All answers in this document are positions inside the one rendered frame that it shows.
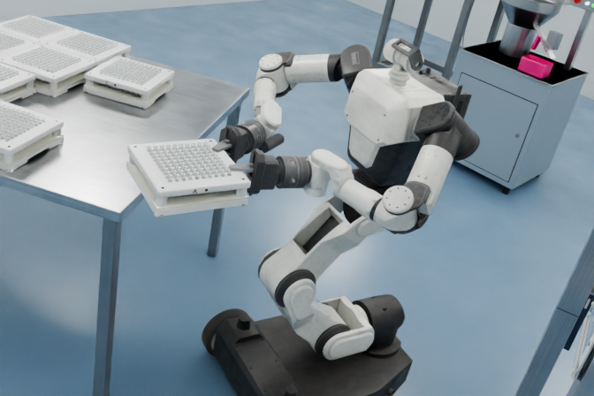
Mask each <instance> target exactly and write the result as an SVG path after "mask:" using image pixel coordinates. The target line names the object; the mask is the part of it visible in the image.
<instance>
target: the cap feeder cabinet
mask: <svg viewBox="0 0 594 396"><path fill-rule="evenodd" d="M500 43H501V40H498V41H494V42H486V43H481V44H477V45H473V46H468V47H464V48H460V54H459V56H458V59H457V62H456V65H455V68H454V71H453V76H452V79H451V82H452V83H453V84H455V85H457V86H462V85H463V88H462V89H464V90H466V91H467V92H469V93H470V94H471V95H472V96H471V98H470V101H469V104H468V109H467V112H466V115H465V118H464V121H465V122H466V123H467V124H468V126H469V127H470V128H471V129H472V131H474V132H476V134H477V135H478V136H479V138H480V143H479V146H478V148H477V150H476V151H475V153H474V154H472V155H471V156H469V157H468V158H466V159H463V160H460V161H456V162H458V163H460V164H463V165H465V166H467V167H468V168H470V169H472V170H474V171H477V172H478V173H480V174H482V175H484V176H485V177H487V178H489V179H492V180H494V181H496V182H498V183H500V184H501V185H503V186H504V187H503V189H502V193H503V194H509V191H510V189H514V188H516V187H518V186H519V185H521V184H523V183H525V182H526V181H528V180H530V179H533V178H535V177H536V178H538V177H539V175H540V174H541V173H543V172H544V171H547V170H548V169H549V167H550V165H551V162H552V159H553V157H554V154H555V152H556V150H557V147H558V146H559V143H560V139H561V137H562V135H563V133H564V131H565V128H566V126H567V122H568V120H569V118H570V116H571V113H572V111H573V108H574V107H575V103H576V101H577V98H578V96H579V94H580V92H581V89H582V87H583V83H584V82H585V79H586V77H587V75H589V73H588V72H585V71H582V70H579V69H577V68H574V67H572V69H571V70H570V71H568V70H565V69H563V67H564V64H563V63H561V62H559V61H556V60H553V59H551V58H549V57H545V56H542V55H540V54H537V53H536V52H533V51H529V54H531V55H533V56H536V57H540V58H542V59H544V60H547V61H549V62H552V63H553V67H552V70H551V73H550V75H549V76H548V77H546V78H542V79H539V78H536V77H534V76H531V75H529V74H527V73H525V72H521V71H519V70H518V69H517V68H518V65H519V63H520V60H521V59H520V58H515V57H509V56H507V55H504V54H502V53H501V52H499V45H500Z"/></svg>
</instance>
